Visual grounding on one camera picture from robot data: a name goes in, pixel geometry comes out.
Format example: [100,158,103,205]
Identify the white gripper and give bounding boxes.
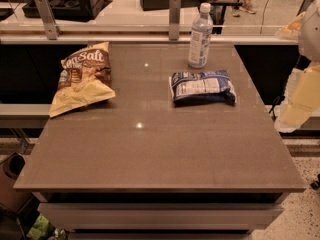
[274,12,320,133]

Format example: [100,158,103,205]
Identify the blue plastic water bottle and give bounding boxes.
[188,3,213,68]

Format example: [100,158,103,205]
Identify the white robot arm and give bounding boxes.
[274,0,320,133]

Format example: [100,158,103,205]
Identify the person legs in background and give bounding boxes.
[231,0,256,17]

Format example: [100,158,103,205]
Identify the blue white snack bag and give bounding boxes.
[169,70,237,105]

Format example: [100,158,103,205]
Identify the right metal glass clamp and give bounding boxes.
[168,0,181,40]

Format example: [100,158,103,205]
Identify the metal glass clamp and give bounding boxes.
[34,0,60,40]
[168,0,181,40]

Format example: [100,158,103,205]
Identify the yellow brown sea salt chip bag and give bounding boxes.
[49,42,116,118]

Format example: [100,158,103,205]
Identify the black tray behind glass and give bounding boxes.
[22,0,113,22]

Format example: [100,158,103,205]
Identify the left metal glass clamp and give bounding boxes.
[34,0,60,40]

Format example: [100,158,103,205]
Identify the green bag under table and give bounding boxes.
[27,214,68,240]

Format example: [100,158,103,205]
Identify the brown bin with hole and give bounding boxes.
[0,152,32,214]

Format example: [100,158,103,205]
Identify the black cable on floor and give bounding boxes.
[268,95,284,122]

